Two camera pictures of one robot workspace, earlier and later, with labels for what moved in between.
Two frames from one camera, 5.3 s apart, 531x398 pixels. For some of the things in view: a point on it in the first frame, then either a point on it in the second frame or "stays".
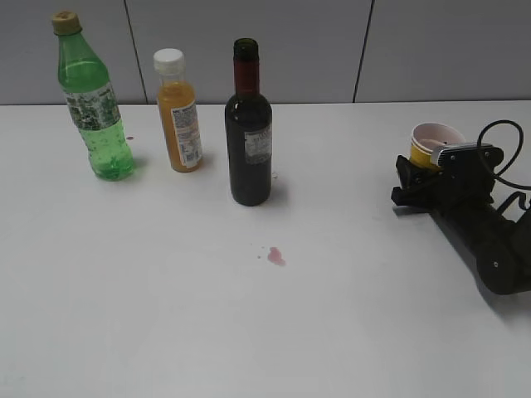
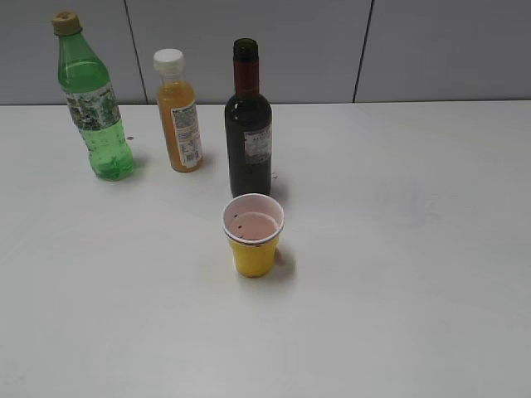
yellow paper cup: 426,140 → 252,224
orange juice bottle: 177,111 stays
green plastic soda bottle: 85,85 stays
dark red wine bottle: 249,130 stays
